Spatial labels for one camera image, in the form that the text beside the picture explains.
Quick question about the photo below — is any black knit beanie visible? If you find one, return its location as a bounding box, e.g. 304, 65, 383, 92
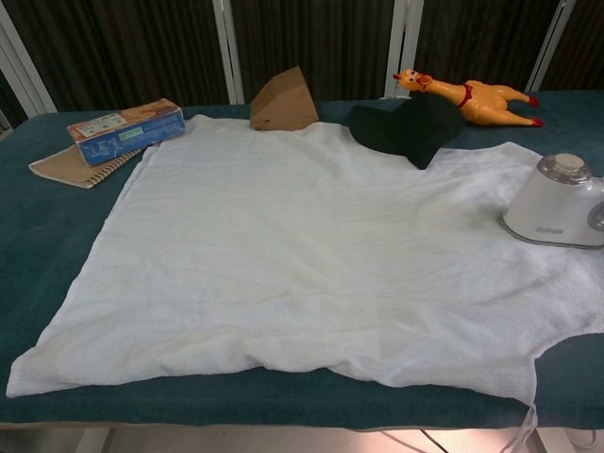
347, 95, 463, 170

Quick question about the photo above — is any brown cardboard wedge box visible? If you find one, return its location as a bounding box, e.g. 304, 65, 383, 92
248, 65, 320, 132

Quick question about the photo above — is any white handheld steam iron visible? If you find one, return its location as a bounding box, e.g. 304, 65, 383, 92
500, 153, 604, 250

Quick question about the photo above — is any white partition frame post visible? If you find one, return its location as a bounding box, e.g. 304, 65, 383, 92
377, 0, 422, 100
0, 18, 59, 115
214, 0, 247, 106
522, 0, 575, 93

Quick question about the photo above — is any brown spiral notebook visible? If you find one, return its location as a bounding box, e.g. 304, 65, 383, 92
28, 143, 145, 191

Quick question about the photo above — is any teal table cover cloth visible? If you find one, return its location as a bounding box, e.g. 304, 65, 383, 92
0, 89, 604, 422

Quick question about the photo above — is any yellow rubber chicken toy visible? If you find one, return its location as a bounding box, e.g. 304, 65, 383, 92
394, 69, 545, 128

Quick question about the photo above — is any white sleeveless shirt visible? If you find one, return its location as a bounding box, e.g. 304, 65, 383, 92
5, 112, 604, 408

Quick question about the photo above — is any blue orange snack box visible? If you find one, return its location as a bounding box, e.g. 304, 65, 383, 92
66, 97, 186, 167

